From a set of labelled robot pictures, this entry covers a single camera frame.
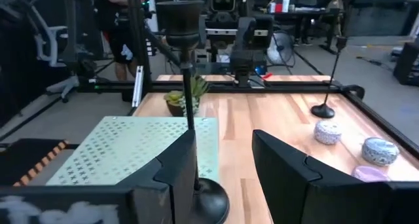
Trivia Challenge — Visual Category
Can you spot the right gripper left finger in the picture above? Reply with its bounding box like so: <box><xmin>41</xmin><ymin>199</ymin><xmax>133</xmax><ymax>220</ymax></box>
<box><xmin>0</xmin><ymin>129</ymin><xmax>197</xmax><ymax>224</ymax></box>

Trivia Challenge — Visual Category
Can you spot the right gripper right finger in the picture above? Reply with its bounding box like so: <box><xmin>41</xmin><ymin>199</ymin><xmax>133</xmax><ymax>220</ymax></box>
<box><xmin>251</xmin><ymin>129</ymin><xmax>419</xmax><ymax>224</ymax></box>

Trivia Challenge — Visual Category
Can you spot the pink ceramic pot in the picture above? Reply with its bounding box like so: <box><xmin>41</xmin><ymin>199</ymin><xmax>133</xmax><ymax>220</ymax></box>
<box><xmin>352</xmin><ymin>166</ymin><xmax>391</xmax><ymax>183</ymax></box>

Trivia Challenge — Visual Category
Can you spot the white blue floral candle tin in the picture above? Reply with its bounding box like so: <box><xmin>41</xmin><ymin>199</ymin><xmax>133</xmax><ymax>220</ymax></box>
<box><xmin>314</xmin><ymin>120</ymin><xmax>342</xmax><ymax>145</ymax></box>
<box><xmin>361</xmin><ymin>137</ymin><xmax>400</xmax><ymax>167</ymax></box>

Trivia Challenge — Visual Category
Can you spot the black tall candlestick holder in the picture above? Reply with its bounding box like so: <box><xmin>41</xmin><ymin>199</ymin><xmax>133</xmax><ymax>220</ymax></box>
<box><xmin>156</xmin><ymin>0</ymin><xmax>230</xmax><ymax>224</ymax></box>
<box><xmin>310</xmin><ymin>35</ymin><xmax>348</xmax><ymax>119</ymax></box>

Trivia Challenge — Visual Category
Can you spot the round floor fan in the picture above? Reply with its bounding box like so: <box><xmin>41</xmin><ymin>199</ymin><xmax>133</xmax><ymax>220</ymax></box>
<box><xmin>266</xmin><ymin>30</ymin><xmax>295</xmax><ymax>66</ymax></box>

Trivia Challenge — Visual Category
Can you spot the black desk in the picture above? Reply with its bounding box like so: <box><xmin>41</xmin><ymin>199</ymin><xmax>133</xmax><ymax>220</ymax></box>
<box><xmin>268</xmin><ymin>6</ymin><xmax>340</xmax><ymax>51</ymax></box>

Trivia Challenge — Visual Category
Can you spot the black mat orange striped edge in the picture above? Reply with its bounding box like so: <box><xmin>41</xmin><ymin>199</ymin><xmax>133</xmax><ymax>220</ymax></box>
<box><xmin>0</xmin><ymin>138</ymin><xmax>70</xmax><ymax>187</ymax></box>

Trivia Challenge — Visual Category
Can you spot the green perforated metal shelf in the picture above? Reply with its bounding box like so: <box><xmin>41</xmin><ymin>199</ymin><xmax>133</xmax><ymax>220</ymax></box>
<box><xmin>45</xmin><ymin>115</ymin><xmax>219</xmax><ymax>187</ymax></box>

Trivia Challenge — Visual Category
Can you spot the green grape bunch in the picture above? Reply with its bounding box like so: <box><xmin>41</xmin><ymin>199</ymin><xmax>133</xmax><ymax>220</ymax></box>
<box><xmin>163</xmin><ymin>75</ymin><xmax>210</xmax><ymax>117</ymax></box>

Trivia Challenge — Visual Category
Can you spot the person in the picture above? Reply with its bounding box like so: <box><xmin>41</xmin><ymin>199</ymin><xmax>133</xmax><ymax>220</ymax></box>
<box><xmin>98</xmin><ymin>0</ymin><xmax>147</xmax><ymax>83</ymax></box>

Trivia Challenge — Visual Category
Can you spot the black computer tower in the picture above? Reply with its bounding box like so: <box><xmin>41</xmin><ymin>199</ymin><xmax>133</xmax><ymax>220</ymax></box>
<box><xmin>392</xmin><ymin>42</ymin><xmax>419</xmax><ymax>87</ymax></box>

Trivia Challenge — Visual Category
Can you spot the white office chair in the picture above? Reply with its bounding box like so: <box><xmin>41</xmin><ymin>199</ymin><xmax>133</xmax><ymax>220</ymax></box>
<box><xmin>31</xmin><ymin>4</ymin><xmax>82</xmax><ymax>103</ymax></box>

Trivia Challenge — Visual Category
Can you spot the black aluminium table frame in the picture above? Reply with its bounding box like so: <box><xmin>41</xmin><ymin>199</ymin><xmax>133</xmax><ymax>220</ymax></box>
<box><xmin>77</xmin><ymin>79</ymin><xmax>419</xmax><ymax>161</ymax></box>

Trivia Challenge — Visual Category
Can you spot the silver aluminium extrusion post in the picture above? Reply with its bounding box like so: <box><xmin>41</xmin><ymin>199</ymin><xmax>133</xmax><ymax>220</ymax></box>
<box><xmin>132</xmin><ymin>65</ymin><xmax>144</xmax><ymax>108</ymax></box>

